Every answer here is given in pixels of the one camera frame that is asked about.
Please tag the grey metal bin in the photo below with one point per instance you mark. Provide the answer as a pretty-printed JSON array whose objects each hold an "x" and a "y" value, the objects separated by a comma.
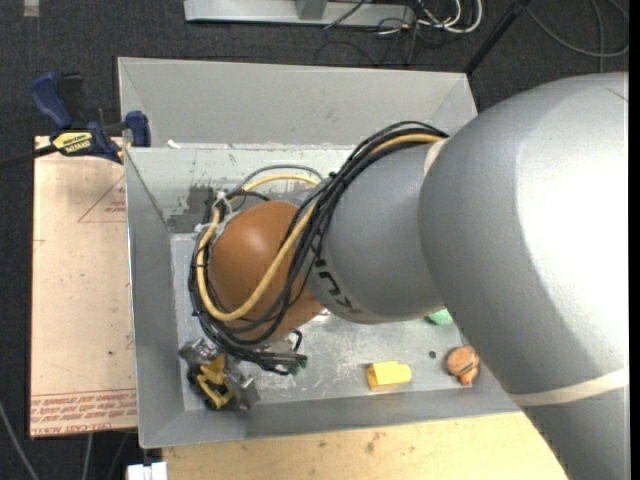
[{"x": 280, "y": 103}]

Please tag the yellow toy block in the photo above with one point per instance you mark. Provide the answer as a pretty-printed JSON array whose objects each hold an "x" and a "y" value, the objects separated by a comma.
[{"x": 387, "y": 374}]

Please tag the grey and yellow toy vehicle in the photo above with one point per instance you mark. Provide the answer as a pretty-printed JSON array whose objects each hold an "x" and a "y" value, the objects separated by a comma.
[{"x": 220, "y": 383}]

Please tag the orange-brown toy food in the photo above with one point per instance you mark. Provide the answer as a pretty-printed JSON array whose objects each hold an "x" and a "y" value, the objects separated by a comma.
[{"x": 461, "y": 359}]

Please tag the brown cardboard board, red print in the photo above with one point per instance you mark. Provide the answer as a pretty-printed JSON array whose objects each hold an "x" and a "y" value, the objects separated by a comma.
[{"x": 80, "y": 278}]

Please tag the green sponge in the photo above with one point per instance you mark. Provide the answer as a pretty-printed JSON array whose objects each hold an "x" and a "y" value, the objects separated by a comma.
[{"x": 440, "y": 317}]

